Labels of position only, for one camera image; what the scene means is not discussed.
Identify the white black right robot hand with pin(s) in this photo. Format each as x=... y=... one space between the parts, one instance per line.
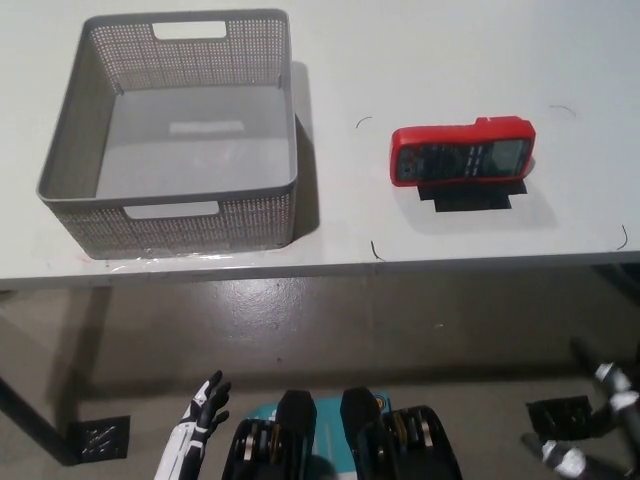
x=622 y=405

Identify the red digital multimeter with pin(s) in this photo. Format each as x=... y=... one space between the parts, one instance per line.
x=450 y=150

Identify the grey perforated plastic basket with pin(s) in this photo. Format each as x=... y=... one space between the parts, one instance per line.
x=75 y=125

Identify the clear tape strip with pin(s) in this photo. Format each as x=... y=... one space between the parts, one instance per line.
x=165 y=262

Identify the black floor tape patch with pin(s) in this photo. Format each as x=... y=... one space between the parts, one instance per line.
x=557 y=417
x=100 y=440

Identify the black tape patch on table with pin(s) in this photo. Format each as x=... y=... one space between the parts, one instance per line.
x=470 y=200

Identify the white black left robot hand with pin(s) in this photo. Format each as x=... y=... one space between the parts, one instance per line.
x=192 y=425

